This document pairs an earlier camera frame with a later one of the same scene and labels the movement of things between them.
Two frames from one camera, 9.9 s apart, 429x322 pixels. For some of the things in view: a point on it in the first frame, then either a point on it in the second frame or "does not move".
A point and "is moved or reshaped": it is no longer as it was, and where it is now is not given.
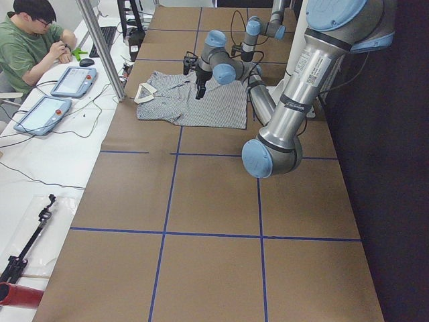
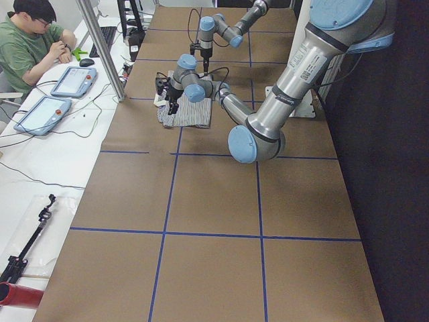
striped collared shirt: (166, 97) is moved or reshaped
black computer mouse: (86, 62) does not move
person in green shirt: (29, 35) does not move
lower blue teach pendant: (42, 114) does not move
